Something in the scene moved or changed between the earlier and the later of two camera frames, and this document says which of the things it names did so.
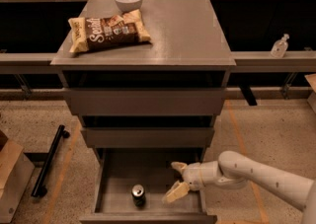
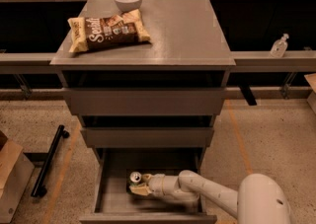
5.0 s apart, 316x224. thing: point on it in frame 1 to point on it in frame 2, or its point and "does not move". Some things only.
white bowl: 128,0 does not move
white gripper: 192,175 to 155,184
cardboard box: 16,173 does not move
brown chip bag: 122,28 does not move
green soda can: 138,194 to 134,179
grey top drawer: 144,102 does not move
